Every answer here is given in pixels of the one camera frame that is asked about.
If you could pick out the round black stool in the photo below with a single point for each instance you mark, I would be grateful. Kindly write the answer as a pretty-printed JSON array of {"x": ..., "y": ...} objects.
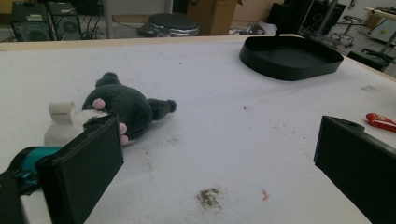
[{"x": 173, "y": 25}]

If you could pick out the black tray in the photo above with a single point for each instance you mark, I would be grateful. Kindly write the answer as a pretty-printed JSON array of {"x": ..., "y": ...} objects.
[{"x": 289, "y": 59}]

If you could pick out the grey plush toy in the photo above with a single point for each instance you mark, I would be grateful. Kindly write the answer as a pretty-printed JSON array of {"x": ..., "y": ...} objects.
[{"x": 124, "y": 104}]

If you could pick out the cardboard box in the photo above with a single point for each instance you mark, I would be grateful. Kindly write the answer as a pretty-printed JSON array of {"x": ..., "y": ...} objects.
[{"x": 213, "y": 15}]

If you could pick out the red packet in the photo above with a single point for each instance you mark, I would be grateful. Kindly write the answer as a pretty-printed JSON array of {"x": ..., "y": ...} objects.
[{"x": 381, "y": 121}]

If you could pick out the metal stool frame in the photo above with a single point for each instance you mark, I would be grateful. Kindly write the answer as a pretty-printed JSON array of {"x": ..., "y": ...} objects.
[{"x": 347, "y": 29}]

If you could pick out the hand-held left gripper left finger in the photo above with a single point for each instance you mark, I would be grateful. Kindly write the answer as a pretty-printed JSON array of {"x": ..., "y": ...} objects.
[{"x": 84, "y": 169}]

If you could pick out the teal and black tool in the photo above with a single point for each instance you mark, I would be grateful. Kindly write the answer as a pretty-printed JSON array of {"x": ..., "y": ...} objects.
[{"x": 28, "y": 163}]

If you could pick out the black computer case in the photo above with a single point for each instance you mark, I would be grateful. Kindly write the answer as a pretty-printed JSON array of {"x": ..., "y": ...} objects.
[
  {"x": 29, "y": 21},
  {"x": 66, "y": 21}
]

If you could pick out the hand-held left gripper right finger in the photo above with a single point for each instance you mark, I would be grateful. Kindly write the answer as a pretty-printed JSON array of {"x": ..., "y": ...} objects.
[{"x": 358, "y": 161}]

